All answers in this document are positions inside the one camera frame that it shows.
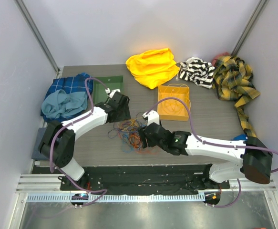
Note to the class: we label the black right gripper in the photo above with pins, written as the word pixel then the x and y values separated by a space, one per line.
pixel 143 138

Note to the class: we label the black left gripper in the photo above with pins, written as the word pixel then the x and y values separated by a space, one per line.
pixel 125 115

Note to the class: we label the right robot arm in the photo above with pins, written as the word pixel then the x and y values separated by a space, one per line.
pixel 250 158

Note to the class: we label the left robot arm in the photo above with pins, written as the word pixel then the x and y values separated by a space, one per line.
pixel 59 139

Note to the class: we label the yellow plastic bin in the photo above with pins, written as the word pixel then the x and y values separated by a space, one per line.
pixel 171 109

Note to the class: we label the yellow cloth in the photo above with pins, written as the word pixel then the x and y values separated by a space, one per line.
pixel 153 67

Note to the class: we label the light blue cloth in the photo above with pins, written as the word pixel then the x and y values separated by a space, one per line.
pixel 59 104

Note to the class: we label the black white striped cloth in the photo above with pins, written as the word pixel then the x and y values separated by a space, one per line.
pixel 198 71

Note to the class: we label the bright blue cloth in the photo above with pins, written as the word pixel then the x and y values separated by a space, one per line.
pixel 242 137

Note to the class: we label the grey folded cloth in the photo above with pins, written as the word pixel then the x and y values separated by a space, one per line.
pixel 36 155

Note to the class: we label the yellow black plaid shirt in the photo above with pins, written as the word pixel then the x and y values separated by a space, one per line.
pixel 233 82

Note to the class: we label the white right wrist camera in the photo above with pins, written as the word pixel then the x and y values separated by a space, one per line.
pixel 151 117

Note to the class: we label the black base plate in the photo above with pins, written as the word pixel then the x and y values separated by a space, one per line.
pixel 149 180

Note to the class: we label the aluminium frame rail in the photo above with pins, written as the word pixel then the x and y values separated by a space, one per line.
pixel 46 188

